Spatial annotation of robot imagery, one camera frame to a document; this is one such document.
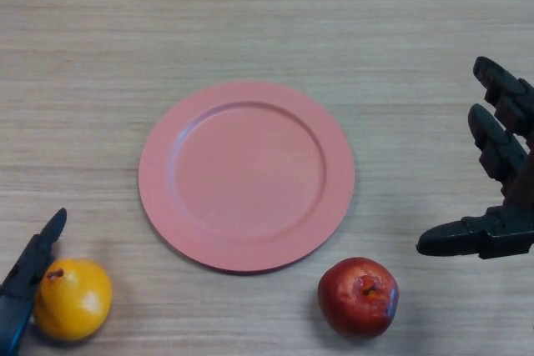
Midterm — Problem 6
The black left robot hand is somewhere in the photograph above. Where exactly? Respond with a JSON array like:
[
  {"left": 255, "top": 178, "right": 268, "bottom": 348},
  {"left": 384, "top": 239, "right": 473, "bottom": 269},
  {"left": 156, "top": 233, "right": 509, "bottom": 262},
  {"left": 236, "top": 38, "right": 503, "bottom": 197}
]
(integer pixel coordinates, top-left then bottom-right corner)
[{"left": 0, "top": 208, "right": 68, "bottom": 356}]

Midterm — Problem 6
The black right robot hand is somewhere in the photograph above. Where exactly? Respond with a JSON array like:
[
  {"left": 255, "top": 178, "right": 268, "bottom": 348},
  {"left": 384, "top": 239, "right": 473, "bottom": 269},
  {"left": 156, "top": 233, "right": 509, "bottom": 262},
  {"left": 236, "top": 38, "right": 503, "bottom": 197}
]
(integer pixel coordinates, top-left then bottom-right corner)
[{"left": 416, "top": 56, "right": 534, "bottom": 260}]

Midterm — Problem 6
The yellow pear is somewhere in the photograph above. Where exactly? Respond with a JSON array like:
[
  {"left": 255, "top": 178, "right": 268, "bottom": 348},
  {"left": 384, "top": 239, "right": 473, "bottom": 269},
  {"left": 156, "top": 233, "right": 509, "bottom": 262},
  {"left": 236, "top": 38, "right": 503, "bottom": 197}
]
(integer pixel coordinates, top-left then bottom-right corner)
[{"left": 33, "top": 258, "right": 113, "bottom": 342}]

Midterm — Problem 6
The pink round plate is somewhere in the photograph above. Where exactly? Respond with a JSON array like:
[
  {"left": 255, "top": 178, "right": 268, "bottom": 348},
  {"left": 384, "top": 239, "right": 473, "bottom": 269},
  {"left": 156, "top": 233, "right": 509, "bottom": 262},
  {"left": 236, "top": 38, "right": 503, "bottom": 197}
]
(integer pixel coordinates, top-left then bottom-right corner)
[{"left": 138, "top": 80, "right": 356, "bottom": 276}]

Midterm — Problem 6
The red apple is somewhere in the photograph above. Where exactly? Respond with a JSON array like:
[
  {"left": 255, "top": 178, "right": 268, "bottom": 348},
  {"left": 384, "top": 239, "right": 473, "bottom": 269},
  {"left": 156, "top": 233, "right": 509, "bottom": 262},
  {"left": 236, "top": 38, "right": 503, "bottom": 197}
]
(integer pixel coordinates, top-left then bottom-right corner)
[{"left": 317, "top": 257, "right": 400, "bottom": 338}]

